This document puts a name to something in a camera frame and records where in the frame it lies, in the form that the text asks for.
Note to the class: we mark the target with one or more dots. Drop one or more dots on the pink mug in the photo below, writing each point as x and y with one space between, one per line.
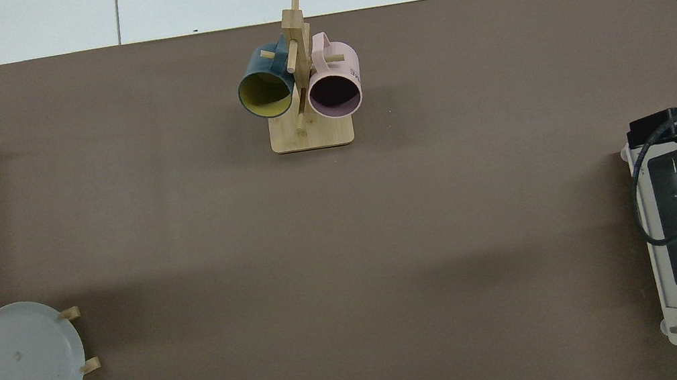
334 95

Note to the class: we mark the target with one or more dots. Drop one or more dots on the wooden cup stand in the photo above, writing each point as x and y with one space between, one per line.
311 134

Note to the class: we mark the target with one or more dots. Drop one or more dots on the brown table cloth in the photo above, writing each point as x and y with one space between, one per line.
321 254

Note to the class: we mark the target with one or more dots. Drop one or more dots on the dark teal mug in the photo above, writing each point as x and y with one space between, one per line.
266 96

